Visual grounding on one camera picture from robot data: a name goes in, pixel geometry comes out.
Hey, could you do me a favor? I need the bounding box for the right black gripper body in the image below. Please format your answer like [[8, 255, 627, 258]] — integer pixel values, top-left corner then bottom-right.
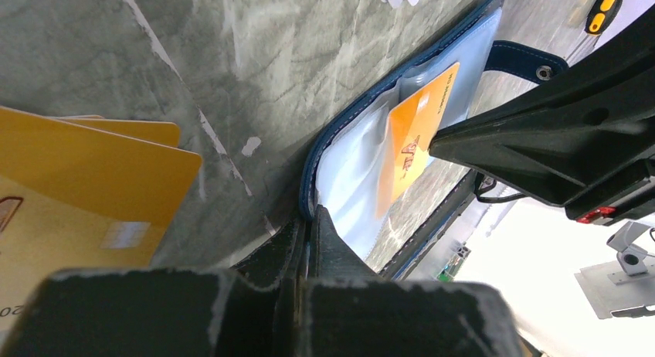
[[565, 160, 654, 226]]

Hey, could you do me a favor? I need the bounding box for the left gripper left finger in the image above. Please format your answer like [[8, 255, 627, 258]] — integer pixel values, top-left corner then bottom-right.
[[1, 219, 307, 356]]

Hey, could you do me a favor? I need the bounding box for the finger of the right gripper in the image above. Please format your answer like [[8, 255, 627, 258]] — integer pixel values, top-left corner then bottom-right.
[[429, 16, 654, 207]]

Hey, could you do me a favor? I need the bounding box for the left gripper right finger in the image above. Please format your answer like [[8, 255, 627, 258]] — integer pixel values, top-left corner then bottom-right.
[[301, 206, 522, 356]]

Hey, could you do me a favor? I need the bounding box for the blue leather card holder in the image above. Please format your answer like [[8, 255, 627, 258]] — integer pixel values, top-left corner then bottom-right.
[[299, 0, 568, 259]]

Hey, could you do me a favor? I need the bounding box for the gold VIP card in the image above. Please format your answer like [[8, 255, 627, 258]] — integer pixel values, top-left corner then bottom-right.
[[375, 62, 460, 218]]

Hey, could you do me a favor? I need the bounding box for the gold card stack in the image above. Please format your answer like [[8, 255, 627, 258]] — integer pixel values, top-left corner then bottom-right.
[[1, 108, 202, 331]]

